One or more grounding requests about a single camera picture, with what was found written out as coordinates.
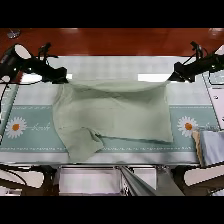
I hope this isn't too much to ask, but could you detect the black cable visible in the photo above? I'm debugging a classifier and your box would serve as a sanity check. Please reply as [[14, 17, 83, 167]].
[[0, 81, 10, 116]]

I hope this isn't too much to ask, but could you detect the beige garment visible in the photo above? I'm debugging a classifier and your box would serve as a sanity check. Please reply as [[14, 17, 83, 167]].
[[191, 129, 206, 167]]

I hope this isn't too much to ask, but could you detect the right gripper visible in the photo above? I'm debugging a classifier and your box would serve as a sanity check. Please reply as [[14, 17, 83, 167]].
[[167, 62, 196, 83]]

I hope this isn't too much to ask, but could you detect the light blue garment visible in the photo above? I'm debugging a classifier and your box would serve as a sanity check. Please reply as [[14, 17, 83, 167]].
[[199, 130, 224, 167]]

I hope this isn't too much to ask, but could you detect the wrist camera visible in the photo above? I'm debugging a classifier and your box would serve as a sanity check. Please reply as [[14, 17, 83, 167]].
[[189, 40, 205, 62], [37, 41, 60, 62]]

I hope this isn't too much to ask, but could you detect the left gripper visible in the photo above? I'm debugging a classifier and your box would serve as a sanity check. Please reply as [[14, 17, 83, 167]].
[[43, 66, 70, 85]]

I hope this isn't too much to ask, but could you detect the silver frame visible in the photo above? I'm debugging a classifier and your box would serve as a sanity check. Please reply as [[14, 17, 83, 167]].
[[0, 55, 224, 197]]

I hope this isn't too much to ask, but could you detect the pale green T-shirt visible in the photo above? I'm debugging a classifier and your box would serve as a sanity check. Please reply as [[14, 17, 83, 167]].
[[52, 78, 175, 164]]

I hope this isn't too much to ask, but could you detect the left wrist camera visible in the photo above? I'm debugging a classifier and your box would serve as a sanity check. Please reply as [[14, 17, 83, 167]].
[[37, 41, 60, 62]]

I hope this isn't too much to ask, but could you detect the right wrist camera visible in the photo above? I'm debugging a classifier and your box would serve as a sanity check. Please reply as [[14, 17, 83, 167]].
[[189, 40, 205, 62]]

